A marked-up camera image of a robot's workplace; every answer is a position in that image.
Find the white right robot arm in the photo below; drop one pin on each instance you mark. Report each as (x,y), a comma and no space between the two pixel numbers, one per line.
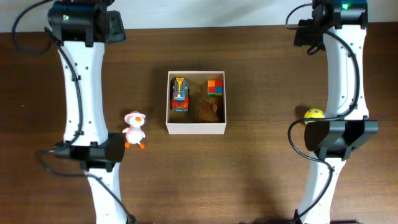
(339,28)

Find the brown plush toy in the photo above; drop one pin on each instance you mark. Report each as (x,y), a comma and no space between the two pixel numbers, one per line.
(208,109)

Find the white pink toy duck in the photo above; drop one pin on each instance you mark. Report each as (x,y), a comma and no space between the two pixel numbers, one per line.
(134,134)

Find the multicolour puzzle cube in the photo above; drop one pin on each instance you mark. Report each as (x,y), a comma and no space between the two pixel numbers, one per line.
(215,88)

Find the yellow ball with dots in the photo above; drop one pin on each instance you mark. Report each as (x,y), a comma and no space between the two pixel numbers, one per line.
(313,114)

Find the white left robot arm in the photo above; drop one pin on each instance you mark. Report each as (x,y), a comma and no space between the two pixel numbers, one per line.
(81,30)

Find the white cardboard box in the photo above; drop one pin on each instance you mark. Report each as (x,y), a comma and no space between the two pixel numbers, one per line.
(184,122)

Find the red grey toy truck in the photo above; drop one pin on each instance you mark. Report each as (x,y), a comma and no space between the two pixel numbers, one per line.
(179,99)

